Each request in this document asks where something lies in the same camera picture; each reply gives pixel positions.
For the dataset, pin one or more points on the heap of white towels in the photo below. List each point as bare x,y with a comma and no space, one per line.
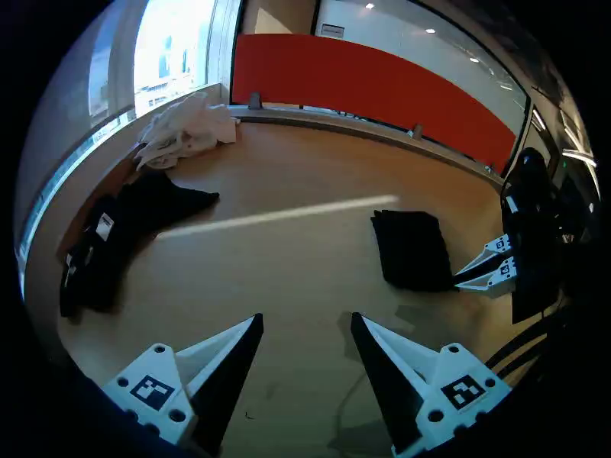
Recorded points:
183,131

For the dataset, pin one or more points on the red desk screen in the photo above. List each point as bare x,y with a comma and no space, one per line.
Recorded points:
367,95

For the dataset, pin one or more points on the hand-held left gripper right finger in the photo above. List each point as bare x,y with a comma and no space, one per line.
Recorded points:
448,381

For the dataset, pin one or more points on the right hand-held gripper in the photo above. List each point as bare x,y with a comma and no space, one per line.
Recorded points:
532,229

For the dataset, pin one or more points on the heap of black towels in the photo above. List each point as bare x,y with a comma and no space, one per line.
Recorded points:
112,238

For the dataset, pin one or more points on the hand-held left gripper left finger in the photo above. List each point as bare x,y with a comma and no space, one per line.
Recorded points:
157,381

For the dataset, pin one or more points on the black towel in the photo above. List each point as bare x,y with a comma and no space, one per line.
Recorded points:
413,250

